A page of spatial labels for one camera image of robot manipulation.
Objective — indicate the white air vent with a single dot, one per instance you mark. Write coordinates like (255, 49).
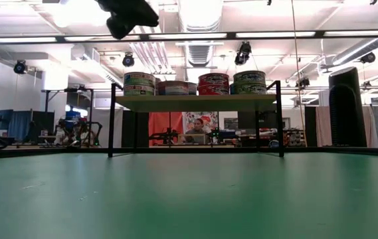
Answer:
(199, 54)

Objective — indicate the blue curtain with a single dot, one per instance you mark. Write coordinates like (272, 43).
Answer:
(19, 123)

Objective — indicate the black metal frame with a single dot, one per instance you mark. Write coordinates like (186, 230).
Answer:
(91, 109)

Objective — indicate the black ribbed column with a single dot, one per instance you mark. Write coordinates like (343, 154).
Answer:
(344, 109)

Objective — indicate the colourful poster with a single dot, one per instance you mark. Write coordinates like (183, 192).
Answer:
(208, 117)

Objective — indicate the black table frame rail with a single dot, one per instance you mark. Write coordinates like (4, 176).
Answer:
(192, 150)

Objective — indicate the silver air duct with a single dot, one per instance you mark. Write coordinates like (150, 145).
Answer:
(358, 49)

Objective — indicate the black chalkboard sign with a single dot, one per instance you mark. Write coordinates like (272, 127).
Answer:
(230, 123)

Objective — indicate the black spotlight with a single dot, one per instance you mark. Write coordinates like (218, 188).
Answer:
(368, 57)
(128, 60)
(20, 67)
(242, 53)
(303, 83)

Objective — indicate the black partition panel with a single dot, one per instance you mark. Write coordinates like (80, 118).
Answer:
(310, 123)

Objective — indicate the blue label can silver lid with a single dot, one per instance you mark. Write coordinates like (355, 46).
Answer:
(192, 89)

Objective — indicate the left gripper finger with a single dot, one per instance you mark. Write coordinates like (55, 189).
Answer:
(119, 28)

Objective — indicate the long light bar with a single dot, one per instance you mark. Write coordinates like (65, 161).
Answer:
(320, 33)

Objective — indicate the black monitor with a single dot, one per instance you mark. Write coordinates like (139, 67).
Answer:
(246, 121)

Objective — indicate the wooden shelf black frame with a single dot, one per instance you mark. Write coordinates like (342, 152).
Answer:
(202, 103)

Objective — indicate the small wooden shelf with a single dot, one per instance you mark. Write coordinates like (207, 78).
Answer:
(192, 139)

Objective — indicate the person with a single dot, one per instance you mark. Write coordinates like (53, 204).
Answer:
(60, 134)
(198, 127)

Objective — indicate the blue label can gold lid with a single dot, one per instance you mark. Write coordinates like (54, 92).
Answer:
(139, 79)

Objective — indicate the grey workbench wooden top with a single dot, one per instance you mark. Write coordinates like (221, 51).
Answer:
(26, 146)

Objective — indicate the black curtain panel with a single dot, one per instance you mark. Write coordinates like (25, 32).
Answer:
(132, 129)

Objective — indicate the red label can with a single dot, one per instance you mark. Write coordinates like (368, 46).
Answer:
(213, 79)
(213, 90)

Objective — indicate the pink cloth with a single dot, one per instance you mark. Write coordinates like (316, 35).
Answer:
(323, 123)

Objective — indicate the red curtain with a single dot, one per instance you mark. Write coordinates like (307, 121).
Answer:
(162, 121)

